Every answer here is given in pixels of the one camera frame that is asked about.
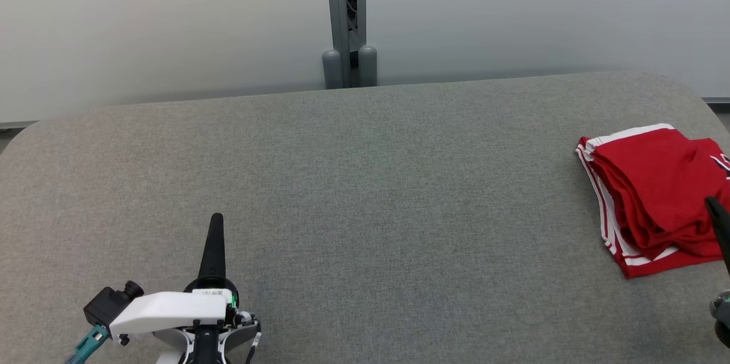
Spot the grey metal wall post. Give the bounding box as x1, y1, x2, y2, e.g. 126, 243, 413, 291
323, 0, 367, 90

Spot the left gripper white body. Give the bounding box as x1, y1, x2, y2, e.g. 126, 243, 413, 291
109, 275, 240, 338

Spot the red basketball jersey number 23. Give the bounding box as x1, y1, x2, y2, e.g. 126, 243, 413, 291
575, 123, 730, 280

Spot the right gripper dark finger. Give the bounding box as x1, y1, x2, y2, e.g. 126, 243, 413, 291
705, 196, 730, 274

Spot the teal cable connector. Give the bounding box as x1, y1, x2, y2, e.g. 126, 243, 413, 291
65, 324, 111, 364

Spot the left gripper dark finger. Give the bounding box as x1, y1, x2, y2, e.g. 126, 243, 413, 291
197, 212, 228, 282

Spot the grey cylinder post foot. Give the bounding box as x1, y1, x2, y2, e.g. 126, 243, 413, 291
321, 49, 343, 90
358, 45, 378, 88

